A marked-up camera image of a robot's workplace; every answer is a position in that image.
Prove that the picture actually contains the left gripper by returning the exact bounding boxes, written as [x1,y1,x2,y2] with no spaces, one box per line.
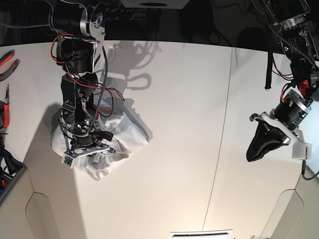
[246,90,313,162]

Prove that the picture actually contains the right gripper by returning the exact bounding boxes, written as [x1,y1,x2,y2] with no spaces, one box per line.
[59,129,116,159]

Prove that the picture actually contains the white t-shirt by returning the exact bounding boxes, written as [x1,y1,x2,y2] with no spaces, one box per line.
[51,98,153,182]

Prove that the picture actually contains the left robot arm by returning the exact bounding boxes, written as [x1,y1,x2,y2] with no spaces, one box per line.
[246,0,319,162]

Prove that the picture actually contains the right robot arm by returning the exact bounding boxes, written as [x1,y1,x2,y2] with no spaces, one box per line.
[48,0,113,165]

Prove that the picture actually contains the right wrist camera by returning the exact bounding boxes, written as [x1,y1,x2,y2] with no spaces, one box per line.
[61,151,79,169]

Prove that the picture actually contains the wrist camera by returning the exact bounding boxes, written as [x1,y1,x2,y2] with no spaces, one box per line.
[61,151,79,169]
[292,141,312,160]

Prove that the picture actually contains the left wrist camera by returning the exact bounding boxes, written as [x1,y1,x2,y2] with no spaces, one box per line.
[292,141,312,160]

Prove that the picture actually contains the black braided cable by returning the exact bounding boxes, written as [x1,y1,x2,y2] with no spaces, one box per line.
[301,159,319,180]

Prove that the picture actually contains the orange handled screwdriver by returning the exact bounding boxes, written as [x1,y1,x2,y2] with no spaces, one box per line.
[3,84,10,128]

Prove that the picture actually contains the red handled pliers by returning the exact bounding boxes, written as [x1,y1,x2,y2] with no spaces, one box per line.
[0,49,20,83]

